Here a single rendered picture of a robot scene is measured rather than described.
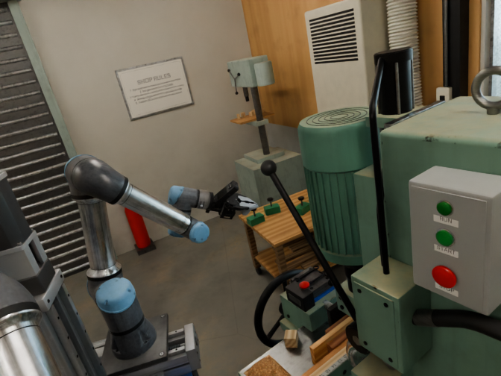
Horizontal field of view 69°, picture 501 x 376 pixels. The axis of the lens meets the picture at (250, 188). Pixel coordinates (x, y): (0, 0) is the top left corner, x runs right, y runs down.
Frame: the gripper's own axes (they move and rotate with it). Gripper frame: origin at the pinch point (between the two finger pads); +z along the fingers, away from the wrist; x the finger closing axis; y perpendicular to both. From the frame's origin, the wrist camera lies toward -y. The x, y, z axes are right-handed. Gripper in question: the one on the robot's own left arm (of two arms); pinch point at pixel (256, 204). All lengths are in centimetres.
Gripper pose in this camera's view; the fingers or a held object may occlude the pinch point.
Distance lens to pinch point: 151.6
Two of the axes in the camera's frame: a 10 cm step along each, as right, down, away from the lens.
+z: 9.3, 1.7, 3.3
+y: -3.4, 7.4, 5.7
